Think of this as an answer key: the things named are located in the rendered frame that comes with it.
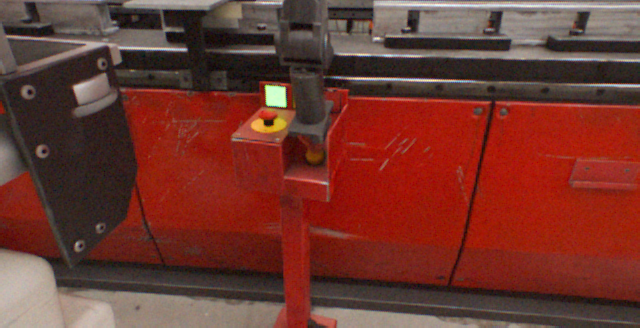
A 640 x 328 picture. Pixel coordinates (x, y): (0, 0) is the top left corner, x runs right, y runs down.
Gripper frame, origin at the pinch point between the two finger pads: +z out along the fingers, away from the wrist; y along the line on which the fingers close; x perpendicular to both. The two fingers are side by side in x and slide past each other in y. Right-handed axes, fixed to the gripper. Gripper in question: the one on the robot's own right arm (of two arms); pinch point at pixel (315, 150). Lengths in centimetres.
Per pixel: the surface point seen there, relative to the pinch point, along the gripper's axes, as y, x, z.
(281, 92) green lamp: 10.5, 10.0, -5.8
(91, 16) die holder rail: 28, 70, -11
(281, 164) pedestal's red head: -6.5, 4.9, -1.4
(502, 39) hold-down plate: 39, -36, -6
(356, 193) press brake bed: 16.4, -5.1, 31.6
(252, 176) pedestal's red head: -7.6, 11.2, 2.2
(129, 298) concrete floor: -11, 70, 74
